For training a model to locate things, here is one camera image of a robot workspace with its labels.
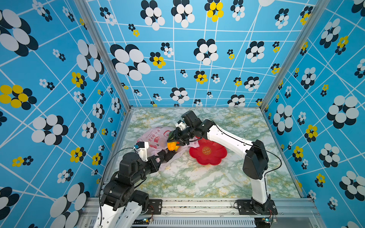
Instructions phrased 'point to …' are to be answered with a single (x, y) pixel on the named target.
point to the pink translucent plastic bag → (157, 138)
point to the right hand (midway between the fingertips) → (169, 142)
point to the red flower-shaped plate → (208, 152)
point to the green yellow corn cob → (171, 146)
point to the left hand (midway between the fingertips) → (164, 156)
